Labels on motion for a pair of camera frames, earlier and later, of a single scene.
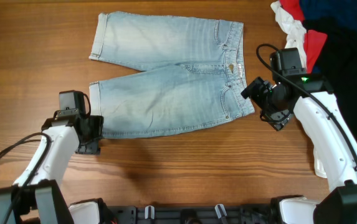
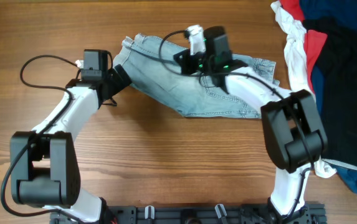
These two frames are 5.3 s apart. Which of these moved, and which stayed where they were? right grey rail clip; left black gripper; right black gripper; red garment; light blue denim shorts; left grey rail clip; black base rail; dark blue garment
Moved: left black gripper; right black gripper; light blue denim shorts
Stayed: left grey rail clip; black base rail; dark blue garment; right grey rail clip; red garment
